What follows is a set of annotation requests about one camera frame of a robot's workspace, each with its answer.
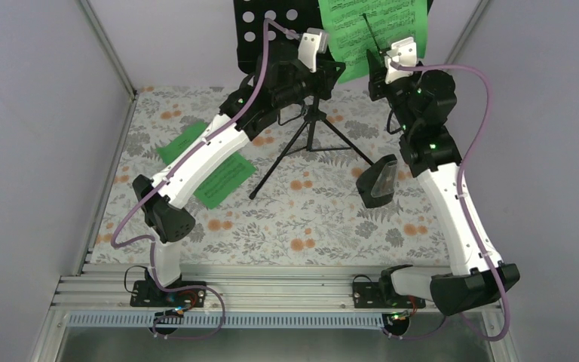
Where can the floral patterned mat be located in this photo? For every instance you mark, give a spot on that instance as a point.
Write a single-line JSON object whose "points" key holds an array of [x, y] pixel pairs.
{"points": [[298, 208]]}

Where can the black music stand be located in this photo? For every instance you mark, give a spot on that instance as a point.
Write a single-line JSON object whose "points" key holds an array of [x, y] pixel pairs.
{"points": [[256, 58]]}

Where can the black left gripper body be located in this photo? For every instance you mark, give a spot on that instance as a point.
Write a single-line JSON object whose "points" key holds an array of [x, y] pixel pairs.
{"points": [[287, 96]]}

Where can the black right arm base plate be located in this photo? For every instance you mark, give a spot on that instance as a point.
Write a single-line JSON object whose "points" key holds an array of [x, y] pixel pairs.
{"points": [[367, 295]]}

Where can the aluminium rail frame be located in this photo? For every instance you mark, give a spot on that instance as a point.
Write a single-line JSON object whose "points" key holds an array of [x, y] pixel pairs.
{"points": [[243, 288]]}

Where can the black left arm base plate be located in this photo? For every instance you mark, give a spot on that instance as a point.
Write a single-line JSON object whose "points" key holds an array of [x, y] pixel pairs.
{"points": [[147, 294]]}

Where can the grey slotted cable duct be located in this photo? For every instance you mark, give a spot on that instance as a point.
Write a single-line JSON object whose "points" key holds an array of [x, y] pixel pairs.
{"points": [[208, 320]]}

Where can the black metronome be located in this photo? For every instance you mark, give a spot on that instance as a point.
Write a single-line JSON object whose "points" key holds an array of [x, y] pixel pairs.
{"points": [[376, 185]]}

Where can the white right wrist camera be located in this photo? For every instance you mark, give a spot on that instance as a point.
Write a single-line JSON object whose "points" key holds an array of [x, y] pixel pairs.
{"points": [[401, 53]]}

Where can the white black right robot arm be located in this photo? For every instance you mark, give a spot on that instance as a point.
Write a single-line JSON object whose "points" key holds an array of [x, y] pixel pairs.
{"points": [[421, 99]]}

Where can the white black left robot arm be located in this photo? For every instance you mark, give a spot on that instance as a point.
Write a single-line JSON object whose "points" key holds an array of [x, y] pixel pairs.
{"points": [[163, 197]]}

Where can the green sheet music page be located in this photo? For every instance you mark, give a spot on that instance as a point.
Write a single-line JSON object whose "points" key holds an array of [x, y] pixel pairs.
{"points": [[355, 26], [225, 179]]}

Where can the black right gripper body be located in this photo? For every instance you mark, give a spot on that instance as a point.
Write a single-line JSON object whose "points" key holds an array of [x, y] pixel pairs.
{"points": [[375, 93]]}

